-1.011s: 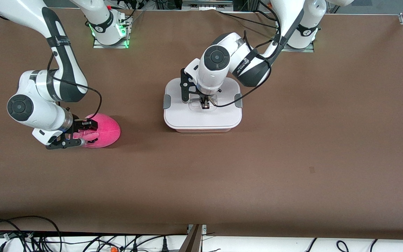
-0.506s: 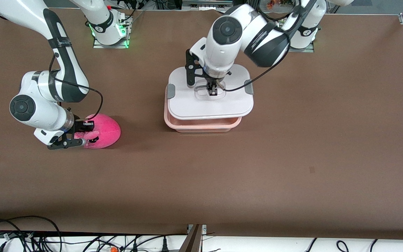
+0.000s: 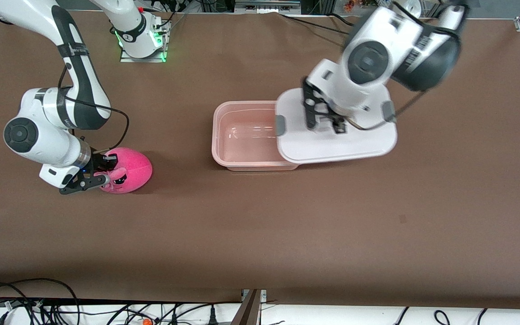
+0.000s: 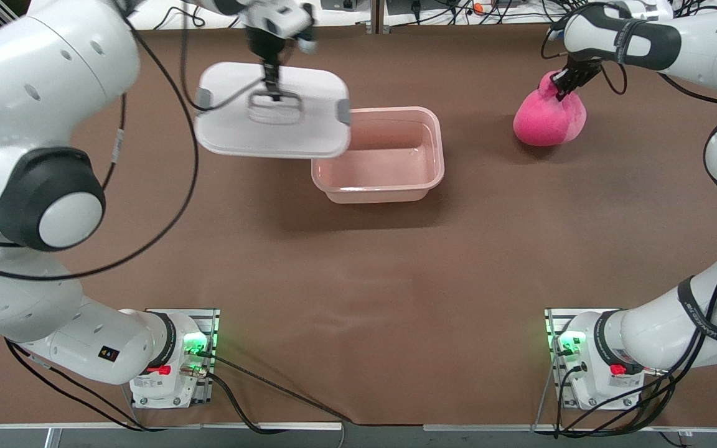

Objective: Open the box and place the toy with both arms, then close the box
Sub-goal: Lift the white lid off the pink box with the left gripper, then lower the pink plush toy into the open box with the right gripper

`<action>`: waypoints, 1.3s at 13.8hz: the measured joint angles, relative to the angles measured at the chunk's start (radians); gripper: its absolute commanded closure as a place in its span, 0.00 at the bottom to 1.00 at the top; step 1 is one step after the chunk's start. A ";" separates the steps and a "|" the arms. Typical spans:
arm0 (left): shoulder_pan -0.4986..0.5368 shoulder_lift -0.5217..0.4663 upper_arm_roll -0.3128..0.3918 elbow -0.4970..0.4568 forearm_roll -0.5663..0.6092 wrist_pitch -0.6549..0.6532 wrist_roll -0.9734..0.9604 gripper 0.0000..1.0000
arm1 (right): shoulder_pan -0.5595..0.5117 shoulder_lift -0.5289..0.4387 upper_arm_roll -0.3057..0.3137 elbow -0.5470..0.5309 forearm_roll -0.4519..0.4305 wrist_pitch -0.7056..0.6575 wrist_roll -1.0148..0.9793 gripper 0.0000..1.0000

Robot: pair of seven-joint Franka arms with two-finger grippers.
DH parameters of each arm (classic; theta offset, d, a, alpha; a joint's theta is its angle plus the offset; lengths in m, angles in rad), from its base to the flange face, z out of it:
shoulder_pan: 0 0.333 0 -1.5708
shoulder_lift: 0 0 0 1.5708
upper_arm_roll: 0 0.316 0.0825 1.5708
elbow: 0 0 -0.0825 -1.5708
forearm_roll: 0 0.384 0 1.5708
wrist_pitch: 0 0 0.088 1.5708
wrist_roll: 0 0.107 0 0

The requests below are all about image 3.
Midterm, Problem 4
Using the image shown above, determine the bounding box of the white container lid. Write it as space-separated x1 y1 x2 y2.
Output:
274 86 399 165

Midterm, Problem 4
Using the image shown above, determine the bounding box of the pink plush toy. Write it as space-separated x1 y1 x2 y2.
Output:
95 147 153 194

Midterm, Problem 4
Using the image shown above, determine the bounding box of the translucent plastic storage box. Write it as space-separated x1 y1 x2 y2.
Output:
211 100 302 172

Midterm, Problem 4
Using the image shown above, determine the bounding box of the grey metal device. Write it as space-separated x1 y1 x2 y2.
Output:
235 0 302 12

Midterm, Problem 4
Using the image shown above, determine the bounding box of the brown table cover sheet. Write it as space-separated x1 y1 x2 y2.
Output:
0 9 520 310

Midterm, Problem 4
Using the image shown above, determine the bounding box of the aluminium profile beam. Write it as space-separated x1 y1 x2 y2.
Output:
231 289 268 325

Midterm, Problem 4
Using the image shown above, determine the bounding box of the black cable across table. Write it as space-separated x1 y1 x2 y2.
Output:
280 13 352 36

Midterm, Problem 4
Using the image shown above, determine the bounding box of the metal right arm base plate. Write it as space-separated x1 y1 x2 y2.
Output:
119 20 171 63

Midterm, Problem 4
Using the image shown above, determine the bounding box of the black looping cable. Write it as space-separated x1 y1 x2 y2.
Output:
0 278 81 325

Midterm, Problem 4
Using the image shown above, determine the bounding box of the black right base cable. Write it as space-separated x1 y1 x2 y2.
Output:
153 0 189 31

